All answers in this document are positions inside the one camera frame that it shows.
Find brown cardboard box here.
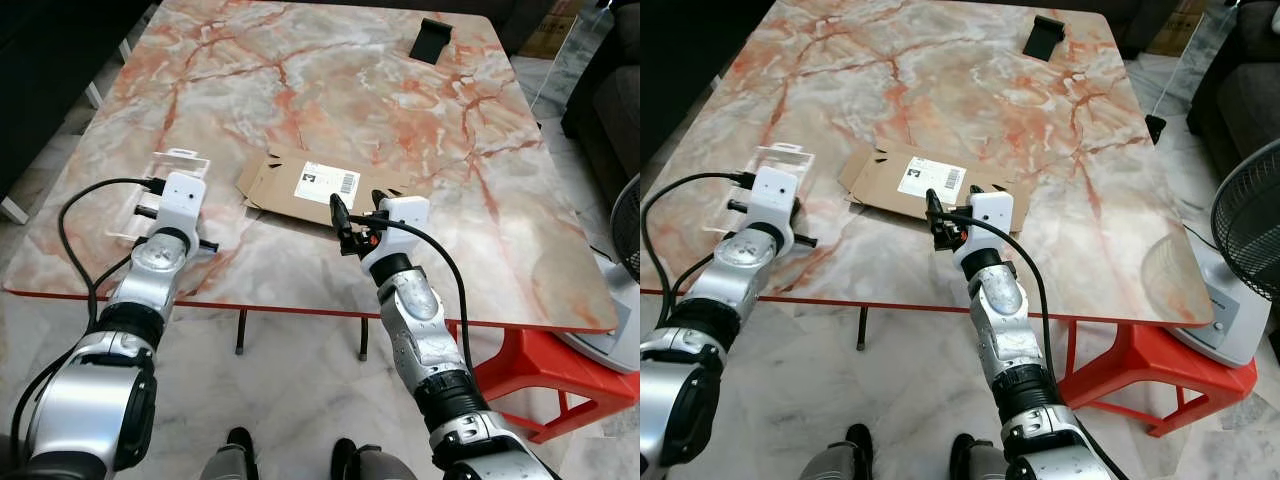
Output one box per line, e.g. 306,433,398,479
236,145,413,229
838,142,1031,233

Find clear plastic package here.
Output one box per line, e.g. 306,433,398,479
118,148,213,251
725,143,816,241

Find marble top table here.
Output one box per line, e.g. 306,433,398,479
640,0,1216,351
0,0,621,361

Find black low cabinet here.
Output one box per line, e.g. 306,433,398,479
0,0,156,226
640,0,776,196

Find dark grey armchair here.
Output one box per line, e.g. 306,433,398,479
1188,0,1280,181
560,0,641,216

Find small black stand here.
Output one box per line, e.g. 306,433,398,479
409,17,454,66
1022,15,1067,61

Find red plastic stool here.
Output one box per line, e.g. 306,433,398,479
470,325,641,444
1058,320,1259,438

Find brown cardboard carton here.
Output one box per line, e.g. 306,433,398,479
1143,0,1206,56
520,0,591,59

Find grey robot left leg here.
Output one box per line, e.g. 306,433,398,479
800,424,876,480
197,427,259,480

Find white floor fan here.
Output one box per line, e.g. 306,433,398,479
1140,138,1280,368

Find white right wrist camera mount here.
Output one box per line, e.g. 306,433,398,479
950,190,1016,259
360,196,431,263

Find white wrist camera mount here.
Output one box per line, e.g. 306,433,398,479
360,196,431,263
152,171,208,241
950,190,1016,259
745,166,801,233

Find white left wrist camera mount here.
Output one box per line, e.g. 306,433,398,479
152,171,208,241
745,166,801,233

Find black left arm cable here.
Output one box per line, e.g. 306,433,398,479
640,170,759,331
8,177,167,471

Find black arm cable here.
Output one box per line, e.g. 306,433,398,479
8,177,167,471
348,213,476,376
640,170,759,331
925,210,1126,479

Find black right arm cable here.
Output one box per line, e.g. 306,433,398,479
348,213,476,376
925,210,1126,479

